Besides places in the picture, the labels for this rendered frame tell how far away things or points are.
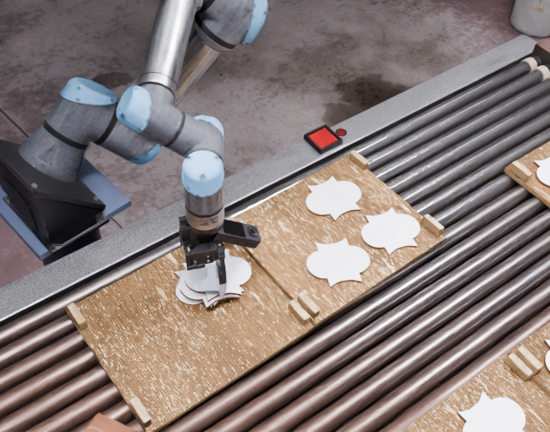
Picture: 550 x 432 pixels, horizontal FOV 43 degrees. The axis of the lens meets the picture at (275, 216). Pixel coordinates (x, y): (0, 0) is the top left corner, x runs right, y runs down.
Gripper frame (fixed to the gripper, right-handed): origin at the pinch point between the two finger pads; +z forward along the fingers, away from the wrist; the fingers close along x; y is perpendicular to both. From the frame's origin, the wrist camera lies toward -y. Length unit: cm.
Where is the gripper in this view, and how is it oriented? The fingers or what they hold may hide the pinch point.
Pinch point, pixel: (218, 274)
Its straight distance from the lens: 156.3
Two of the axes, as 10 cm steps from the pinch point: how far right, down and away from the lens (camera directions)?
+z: -0.4, 6.4, 7.6
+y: -9.6, 1.9, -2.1
